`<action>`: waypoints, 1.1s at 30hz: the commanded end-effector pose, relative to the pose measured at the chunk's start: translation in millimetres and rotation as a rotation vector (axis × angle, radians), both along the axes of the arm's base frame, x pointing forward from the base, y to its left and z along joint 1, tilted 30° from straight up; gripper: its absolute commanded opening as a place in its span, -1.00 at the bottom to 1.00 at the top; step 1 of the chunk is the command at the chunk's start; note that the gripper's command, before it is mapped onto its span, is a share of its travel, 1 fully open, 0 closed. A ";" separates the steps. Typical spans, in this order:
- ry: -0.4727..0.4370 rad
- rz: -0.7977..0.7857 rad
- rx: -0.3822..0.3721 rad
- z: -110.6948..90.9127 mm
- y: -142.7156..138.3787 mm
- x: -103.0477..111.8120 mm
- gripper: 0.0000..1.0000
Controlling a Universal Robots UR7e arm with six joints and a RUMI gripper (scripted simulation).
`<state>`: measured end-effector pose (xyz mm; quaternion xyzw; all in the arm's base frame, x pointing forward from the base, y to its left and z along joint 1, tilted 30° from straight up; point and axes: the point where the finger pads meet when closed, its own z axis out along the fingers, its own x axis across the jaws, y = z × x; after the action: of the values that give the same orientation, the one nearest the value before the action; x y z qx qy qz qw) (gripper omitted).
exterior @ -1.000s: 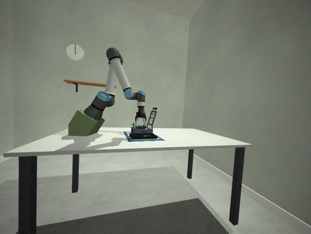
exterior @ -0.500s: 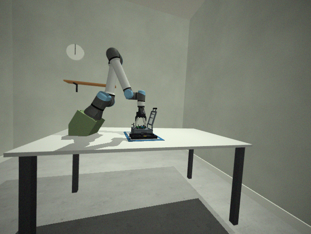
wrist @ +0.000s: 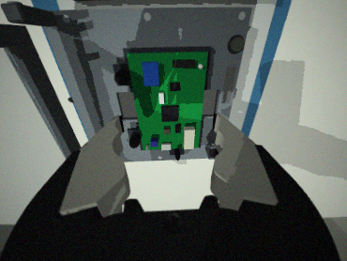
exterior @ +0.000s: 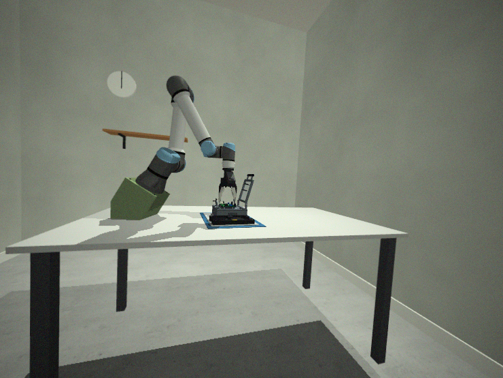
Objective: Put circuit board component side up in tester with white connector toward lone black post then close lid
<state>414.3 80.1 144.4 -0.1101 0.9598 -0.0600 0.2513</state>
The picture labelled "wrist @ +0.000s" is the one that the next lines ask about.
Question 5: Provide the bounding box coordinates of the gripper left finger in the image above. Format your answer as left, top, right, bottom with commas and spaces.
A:
0, 115, 130, 261

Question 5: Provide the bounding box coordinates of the green circuit board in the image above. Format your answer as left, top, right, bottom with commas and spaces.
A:
127, 52, 208, 150

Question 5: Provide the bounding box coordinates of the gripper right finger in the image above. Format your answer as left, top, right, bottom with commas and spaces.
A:
210, 113, 340, 261

